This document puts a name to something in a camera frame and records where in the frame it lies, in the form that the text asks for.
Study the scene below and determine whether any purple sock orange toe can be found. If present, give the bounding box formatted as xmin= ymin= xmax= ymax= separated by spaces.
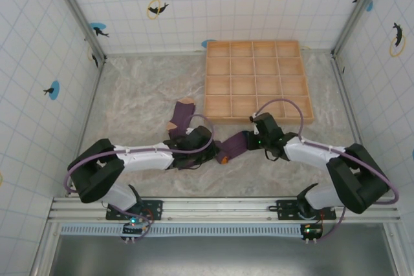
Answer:
xmin=215 ymin=130 xmax=256 ymax=164

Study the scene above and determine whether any purple sock tan toe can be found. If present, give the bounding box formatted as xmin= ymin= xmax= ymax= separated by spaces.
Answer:
xmin=166 ymin=97 xmax=197 ymax=140

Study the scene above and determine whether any wooden compartment tray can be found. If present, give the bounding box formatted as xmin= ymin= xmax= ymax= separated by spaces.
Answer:
xmin=203 ymin=39 xmax=315 ymax=125

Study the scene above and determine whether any aluminium floor edge bar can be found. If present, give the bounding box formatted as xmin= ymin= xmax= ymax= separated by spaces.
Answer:
xmin=65 ymin=58 xmax=107 ymax=196
xmin=332 ymin=54 xmax=380 ymax=196

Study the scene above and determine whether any grey steel panel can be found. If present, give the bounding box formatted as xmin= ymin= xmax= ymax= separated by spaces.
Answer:
xmin=48 ymin=235 xmax=400 ymax=276

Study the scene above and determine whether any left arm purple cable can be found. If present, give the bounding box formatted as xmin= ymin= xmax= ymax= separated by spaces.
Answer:
xmin=65 ymin=114 xmax=216 ymax=244

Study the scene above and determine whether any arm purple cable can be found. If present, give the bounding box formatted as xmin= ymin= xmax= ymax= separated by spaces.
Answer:
xmin=254 ymin=98 xmax=400 ymax=244
xmin=65 ymin=114 xmax=216 ymax=244

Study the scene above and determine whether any aluminium mounting rail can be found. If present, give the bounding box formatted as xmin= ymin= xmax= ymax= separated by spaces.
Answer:
xmin=47 ymin=195 xmax=402 ymax=224

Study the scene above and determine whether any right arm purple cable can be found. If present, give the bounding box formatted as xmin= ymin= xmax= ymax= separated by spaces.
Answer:
xmin=254 ymin=98 xmax=400 ymax=244

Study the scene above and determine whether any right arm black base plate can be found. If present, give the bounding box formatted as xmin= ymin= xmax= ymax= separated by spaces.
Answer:
xmin=276 ymin=198 xmax=337 ymax=222

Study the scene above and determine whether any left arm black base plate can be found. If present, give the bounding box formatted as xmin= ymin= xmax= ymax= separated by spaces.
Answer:
xmin=105 ymin=198 xmax=164 ymax=222

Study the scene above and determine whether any white slotted cable duct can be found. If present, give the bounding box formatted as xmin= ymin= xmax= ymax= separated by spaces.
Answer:
xmin=60 ymin=222 xmax=324 ymax=237

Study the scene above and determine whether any small dolphin ring sticker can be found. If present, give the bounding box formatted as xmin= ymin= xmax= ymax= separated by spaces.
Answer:
xmin=147 ymin=0 xmax=170 ymax=20
xmin=389 ymin=22 xmax=407 ymax=58
xmin=87 ymin=46 xmax=100 ymax=69

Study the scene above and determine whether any aluminium frame post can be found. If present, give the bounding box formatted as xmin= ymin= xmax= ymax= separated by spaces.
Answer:
xmin=47 ymin=0 xmax=107 ymax=63
xmin=331 ymin=0 xmax=389 ymax=57

